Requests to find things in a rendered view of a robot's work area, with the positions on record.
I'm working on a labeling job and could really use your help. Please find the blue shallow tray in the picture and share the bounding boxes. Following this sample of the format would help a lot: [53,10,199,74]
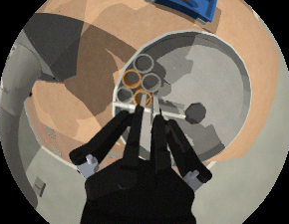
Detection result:
[145,0,217,25]

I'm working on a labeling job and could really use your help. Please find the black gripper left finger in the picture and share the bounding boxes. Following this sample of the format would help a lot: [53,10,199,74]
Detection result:
[69,94,146,192]

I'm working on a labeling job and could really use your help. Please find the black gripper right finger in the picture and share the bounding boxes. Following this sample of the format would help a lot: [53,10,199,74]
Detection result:
[149,97,212,195]

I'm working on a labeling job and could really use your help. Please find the grey metal ring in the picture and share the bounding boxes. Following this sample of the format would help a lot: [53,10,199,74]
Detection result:
[133,54,153,74]
[142,71,161,93]
[116,85,136,105]

